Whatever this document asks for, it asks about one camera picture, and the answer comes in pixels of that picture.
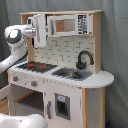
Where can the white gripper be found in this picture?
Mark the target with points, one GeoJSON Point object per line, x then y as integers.
{"type": "Point", "coordinates": [36, 29]}

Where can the toy microwave door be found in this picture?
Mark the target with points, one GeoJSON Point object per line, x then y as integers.
{"type": "Point", "coordinates": [64, 25]}

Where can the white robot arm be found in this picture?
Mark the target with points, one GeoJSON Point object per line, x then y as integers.
{"type": "Point", "coordinates": [16, 36]}

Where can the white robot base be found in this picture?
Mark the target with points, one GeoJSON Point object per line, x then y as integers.
{"type": "Point", "coordinates": [29, 121]}

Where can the wooden toy kitchen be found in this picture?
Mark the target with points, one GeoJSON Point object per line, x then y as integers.
{"type": "Point", "coordinates": [87, 97]}

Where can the black toy stovetop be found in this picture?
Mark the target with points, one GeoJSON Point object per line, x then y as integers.
{"type": "Point", "coordinates": [37, 67]}

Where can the black toy faucet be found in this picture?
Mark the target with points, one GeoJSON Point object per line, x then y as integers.
{"type": "Point", "coordinates": [81, 63]}

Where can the left oven knob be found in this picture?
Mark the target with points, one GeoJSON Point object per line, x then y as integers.
{"type": "Point", "coordinates": [15, 78]}

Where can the oven knob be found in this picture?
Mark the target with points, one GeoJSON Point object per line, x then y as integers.
{"type": "Point", "coordinates": [34, 84]}
{"type": "Point", "coordinates": [15, 78]}

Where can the right oven knob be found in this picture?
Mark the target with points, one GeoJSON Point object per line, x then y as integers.
{"type": "Point", "coordinates": [34, 84]}

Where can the grey toy sink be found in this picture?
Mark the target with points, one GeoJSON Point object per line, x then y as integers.
{"type": "Point", "coordinates": [72, 74]}

